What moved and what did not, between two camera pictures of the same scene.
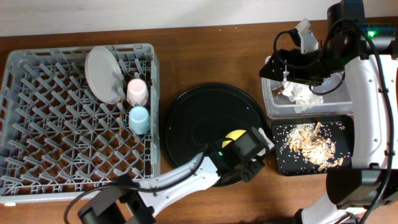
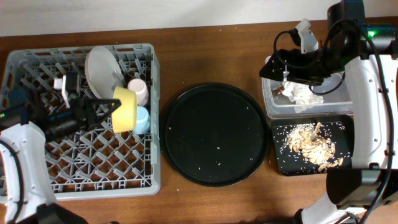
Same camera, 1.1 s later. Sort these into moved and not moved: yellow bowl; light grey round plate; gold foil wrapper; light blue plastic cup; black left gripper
Moved: yellow bowl; black left gripper
Not moved: gold foil wrapper; light blue plastic cup; light grey round plate
